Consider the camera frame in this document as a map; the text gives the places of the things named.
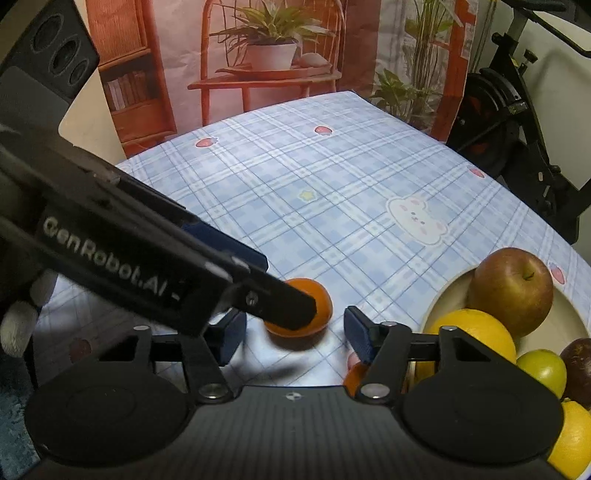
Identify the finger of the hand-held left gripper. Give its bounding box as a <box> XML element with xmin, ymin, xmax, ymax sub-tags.
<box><xmin>181</xmin><ymin>220</ymin><xmax>269</xmax><ymax>278</ymax></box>
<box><xmin>233</xmin><ymin>265</ymin><xmax>320</xmax><ymax>334</ymax></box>

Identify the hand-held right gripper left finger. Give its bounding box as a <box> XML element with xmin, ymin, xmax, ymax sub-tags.
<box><xmin>99</xmin><ymin>308</ymin><xmax>249</xmax><ymax>401</ymax></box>

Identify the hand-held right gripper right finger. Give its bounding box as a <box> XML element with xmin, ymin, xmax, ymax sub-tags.
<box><xmin>343</xmin><ymin>305</ymin><xmax>497</xmax><ymax>401</ymax></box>

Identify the small orange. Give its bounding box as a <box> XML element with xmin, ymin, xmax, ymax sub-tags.
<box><xmin>342</xmin><ymin>364</ymin><xmax>370</xmax><ymax>398</ymax></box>
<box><xmin>264</xmin><ymin>278</ymin><xmax>333</xmax><ymax>337</ymax></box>

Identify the cream round plate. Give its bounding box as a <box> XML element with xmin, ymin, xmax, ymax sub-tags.
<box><xmin>418</xmin><ymin>268</ymin><xmax>591</xmax><ymax>480</ymax></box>

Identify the yellow lemon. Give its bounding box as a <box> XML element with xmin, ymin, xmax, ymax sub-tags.
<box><xmin>547</xmin><ymin>399</ymin><xmax>591</xmax><ymax>480</ymax></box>
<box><xmin>424</xmin><ymin>308</ymin><xmax>518</xmax><ymax>384</ymax></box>

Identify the reddish brown apple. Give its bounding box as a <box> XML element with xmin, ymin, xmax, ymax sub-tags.
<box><xmin>466</xmin><ymin>247</ymin><xmax>555</xmax><ymax>339</ymax></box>

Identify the small green round fruit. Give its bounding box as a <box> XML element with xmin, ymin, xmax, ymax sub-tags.
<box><xmin>516</xmin><ymin>349</ymin><xmax>568</xmax><ymax>400</ymax></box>

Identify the dark purple mangosteen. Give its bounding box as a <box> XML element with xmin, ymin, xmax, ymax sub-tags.
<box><xmin>560</xmin><ymin>338</ymin><xmax>591</xmax><ymax>411</ymax></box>

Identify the person's left hand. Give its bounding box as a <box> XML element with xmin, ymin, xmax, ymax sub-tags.
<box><xmin>0</xmin><ymin>271</ymin><xmax>59</xmax><ymax>358</ymax></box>

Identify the blue checked tablecloth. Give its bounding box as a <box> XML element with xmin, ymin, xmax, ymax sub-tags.
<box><xmin>32</xmin><ymin>91</ymin><xmax>591</xmax><ymax>388</ymax></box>

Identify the printed backdrop cloth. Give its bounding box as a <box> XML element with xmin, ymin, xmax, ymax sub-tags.
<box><xmin>85</xmin><ymin>0</ymin><xmax>497</xmax><ymax>158</ymax></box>

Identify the black exercise bike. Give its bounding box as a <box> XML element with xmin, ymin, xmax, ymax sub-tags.
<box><xmin>445</xmin><ymin>0</ymin><xmax>591</xmax><ymax>245</ymax></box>

